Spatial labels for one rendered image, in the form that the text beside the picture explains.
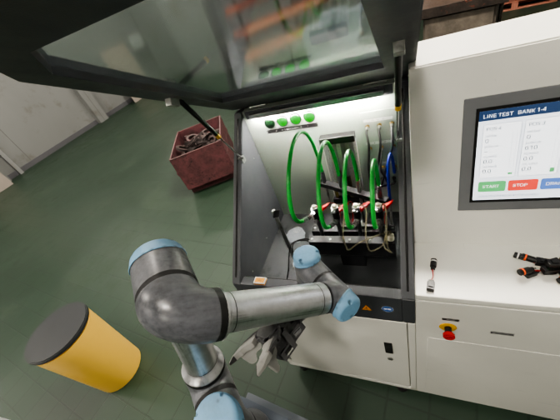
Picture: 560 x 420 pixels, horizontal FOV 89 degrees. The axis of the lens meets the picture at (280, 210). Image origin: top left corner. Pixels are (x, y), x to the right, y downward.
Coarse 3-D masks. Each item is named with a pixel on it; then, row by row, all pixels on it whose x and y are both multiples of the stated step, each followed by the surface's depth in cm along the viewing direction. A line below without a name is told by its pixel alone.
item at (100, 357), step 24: (72, 312) 186; (48, 336) 177; (72, 336) 171; (96, 336) 184; (120, 336) 208; (48, 360) 165; (72, 360) 173; (96, 360) 184; (120, 360) 200; (96, 384) 194; (120, 384) 203
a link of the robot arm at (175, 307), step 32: (160, 288) 48; (192, 288) 50; (256, 288) 60; (288, 288) 62; (320, 288) 66; (160, 320) 47; (192, 320) 47; (224, 320) 49; (256, 320) 54; (288, 320) 60
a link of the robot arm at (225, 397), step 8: (224, 384) 76; (232, 384) 78; (208, 392) 74; (216, 392) 72; (224, 392) 73; (232, 392) 75; (200, 400) 74; (208, 400) 71; (216, 400) 71; (224, 400) 70; (232, 400) 70; (240, 400) 75; (200, 408) 70; (208, 408) 70; (216, 408) 70; (224, 408) 69; (232, 408) 69; (240, 408) 71; (200, 416) 69; (208, 416) 69; (216, 416) 69; (224, 416) 68; (232, 416) 68; (240, 416) 69; (248, 416) 74
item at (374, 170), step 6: (372, 162) 90; (372, 168) 88; (372, 174) 87; (378, 174) 102; (372, 180) 87; (378, 180) 104; (372, 186) 86; (378, 186) 106; (372, 192) 86; (378, 192) 108; (372, 198) 86; (372, 204) 86; (372, 210) 87; (372, 216) 87; (372, 222) 89; (378, 222) 97
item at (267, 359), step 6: (270, 342) 70; (264, 348) 69; (276, 348) 71; (264, 354) 67; (270, 354) 67; (276, 354) 70; (258, 360) 66; (264, 360) 65; (270, 360) 67; (276, 360) 69; (258, 366) 65; (264, 366) 65; (270, 366) 66; (276, 366) 68; (258, 372) 64
